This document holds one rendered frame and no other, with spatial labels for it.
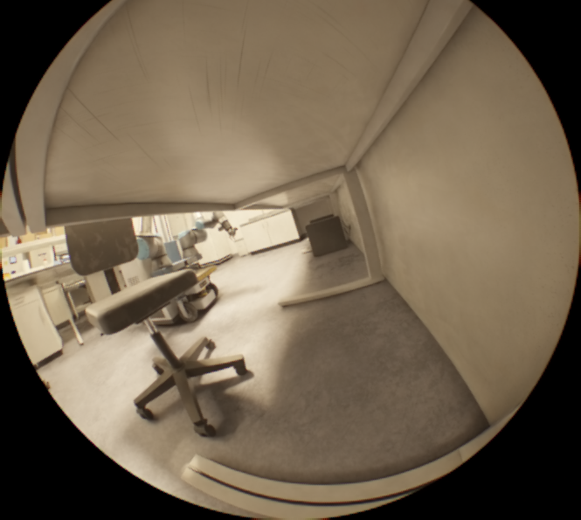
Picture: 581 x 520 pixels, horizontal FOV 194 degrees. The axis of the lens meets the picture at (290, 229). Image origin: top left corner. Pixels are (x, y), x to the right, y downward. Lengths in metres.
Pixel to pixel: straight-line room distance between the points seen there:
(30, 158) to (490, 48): 0.54
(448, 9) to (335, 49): 0.16
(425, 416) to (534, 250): 0.43
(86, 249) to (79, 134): 0.65
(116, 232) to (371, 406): 1.16
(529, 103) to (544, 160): 0.07
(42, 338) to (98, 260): 1.95
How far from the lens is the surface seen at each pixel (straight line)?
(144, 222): 1.30
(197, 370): 0.79
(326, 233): 2.02
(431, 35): 0.29
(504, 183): 0.34
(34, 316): 2.67
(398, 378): 0.62
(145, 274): 1.72
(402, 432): 0.56
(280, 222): 3.53
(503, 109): 0.32
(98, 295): 3.38
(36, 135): 0.25
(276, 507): 0.53
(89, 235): 0.91
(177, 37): 0.21
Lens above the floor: 0.54
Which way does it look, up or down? 4 degrees down
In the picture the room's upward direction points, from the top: 18 degrees counter-clockwise
